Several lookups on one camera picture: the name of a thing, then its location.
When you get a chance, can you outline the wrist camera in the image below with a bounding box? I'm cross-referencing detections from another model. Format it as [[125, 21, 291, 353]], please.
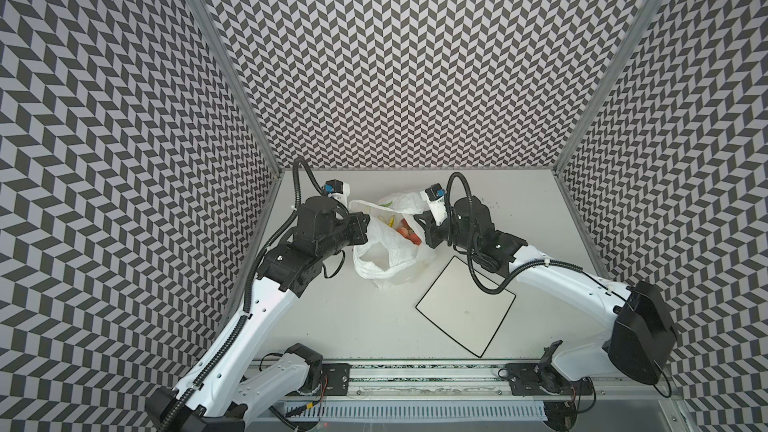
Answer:
[[323, 179, 351, 207], [421, 183, 448, 226]]

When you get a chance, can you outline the yellow fake banana bunch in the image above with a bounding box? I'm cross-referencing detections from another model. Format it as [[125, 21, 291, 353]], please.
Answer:
[[378, 215, 396, 228]]

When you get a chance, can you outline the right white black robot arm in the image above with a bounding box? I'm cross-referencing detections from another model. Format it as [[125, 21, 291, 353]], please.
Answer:
[[414, 185, 678, 395]]

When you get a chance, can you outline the red fake strawberry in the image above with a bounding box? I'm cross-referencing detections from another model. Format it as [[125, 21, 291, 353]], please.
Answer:
[[396, 219, 422, 246]]

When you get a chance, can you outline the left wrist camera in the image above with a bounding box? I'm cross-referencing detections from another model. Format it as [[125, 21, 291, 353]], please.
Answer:
[[323, 179, 351, 207]]

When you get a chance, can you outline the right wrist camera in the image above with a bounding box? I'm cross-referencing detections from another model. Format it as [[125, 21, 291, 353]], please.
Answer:
[[421, 183, 448, 226]]

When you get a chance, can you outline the white ventilation grille strip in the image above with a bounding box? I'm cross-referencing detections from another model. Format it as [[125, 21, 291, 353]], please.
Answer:
[[284, 401, 547, 423]]

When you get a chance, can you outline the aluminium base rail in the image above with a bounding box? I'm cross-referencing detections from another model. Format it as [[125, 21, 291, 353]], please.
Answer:
[[325, 359, 682, 401]]

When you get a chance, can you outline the white printed plastic bag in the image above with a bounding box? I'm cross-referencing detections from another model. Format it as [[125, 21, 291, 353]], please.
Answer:
[[349, 192, 437, 289]]

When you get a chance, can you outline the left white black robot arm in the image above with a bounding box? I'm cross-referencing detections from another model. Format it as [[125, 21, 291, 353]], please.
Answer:
[[145, 196, 371, 431]]

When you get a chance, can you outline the white square black-edged mat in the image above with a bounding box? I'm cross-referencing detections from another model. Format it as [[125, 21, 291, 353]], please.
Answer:
[[415, 256, 516, 358]]

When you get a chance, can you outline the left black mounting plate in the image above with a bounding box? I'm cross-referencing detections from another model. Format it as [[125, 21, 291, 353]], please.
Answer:
[[299, 362, 352, 396]]

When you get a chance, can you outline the black mounting plate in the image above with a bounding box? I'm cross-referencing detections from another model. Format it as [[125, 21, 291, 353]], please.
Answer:
[[299, 362, 352, 396], [497, 362, 595, 400]]

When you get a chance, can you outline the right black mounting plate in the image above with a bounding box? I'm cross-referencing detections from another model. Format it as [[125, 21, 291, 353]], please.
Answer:
[[497, 362, 595, 400]]

